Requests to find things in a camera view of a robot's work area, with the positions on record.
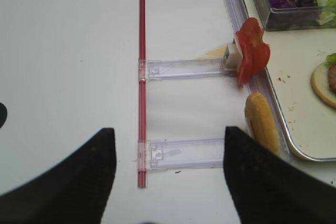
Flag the black table hole cover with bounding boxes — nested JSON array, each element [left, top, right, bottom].
[[0, 103, 7, 128]]

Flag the bun half left side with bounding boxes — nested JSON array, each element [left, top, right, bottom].
[[245, 92, 280, 157]]

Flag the clear plastic divider lower left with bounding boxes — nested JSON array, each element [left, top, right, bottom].
[[138, 138, 224, 172]]

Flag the clear plastic divider upper left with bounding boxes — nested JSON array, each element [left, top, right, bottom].
[[138, 58, 236, 81]]

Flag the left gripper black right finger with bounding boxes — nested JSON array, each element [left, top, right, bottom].
[[223, 126, 335, 223]]

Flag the clear plastic divider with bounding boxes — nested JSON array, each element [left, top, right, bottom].
[[138, 58, 236, 81], [138, 138, 224, 172]]

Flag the cheese slice on table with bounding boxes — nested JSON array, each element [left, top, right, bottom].
[[198, 46, 227, 59]]

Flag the clear plastic salad container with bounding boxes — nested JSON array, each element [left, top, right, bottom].
[[254, 0, 335, 31]]

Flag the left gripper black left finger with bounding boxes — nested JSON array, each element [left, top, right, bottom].
[[1, 128, 116, 223]]

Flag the white metal tray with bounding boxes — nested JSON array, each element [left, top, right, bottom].
[[241, 0, 335, 162]]

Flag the red tomato slices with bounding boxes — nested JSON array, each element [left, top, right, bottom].
[[236, 17, 271, 86]]

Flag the clear plastic rail left of tray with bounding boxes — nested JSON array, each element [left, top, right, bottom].
[[224, 0, 290, 162]]

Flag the bottom bun on tray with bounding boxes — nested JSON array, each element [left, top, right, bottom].
[[311, 62, 335, 109]]

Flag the pink meat patty on bun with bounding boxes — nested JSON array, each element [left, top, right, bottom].
[[328, 65, 336, 93]]

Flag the red rod left side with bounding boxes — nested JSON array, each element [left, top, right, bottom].
[[138, 0, 147, 188]]

